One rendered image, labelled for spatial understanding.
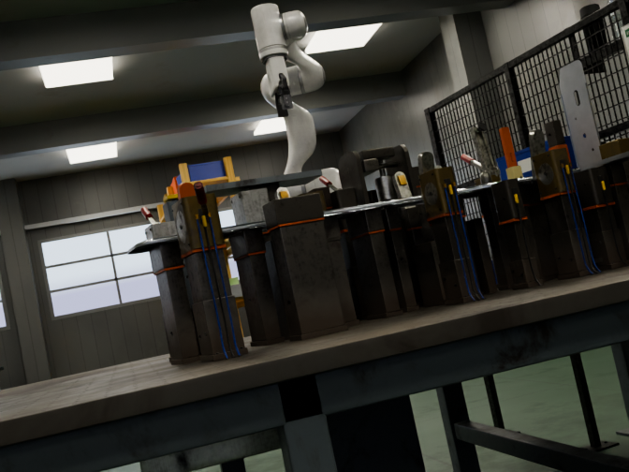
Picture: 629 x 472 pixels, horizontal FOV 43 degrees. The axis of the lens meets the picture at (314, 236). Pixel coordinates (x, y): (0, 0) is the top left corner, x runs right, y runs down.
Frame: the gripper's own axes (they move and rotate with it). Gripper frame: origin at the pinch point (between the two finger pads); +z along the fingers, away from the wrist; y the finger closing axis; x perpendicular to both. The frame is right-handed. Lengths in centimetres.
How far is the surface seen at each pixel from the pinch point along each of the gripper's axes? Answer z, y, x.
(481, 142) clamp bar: 19, -7, 61
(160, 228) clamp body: 30, 20, -42
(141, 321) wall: 44, -953, -81
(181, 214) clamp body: 32, 53, -38
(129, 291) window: -1, -950, -90
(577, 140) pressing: 25, 0, 90
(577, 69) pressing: 4, 6, 91
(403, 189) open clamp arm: 30.0, 3.0, 29.6
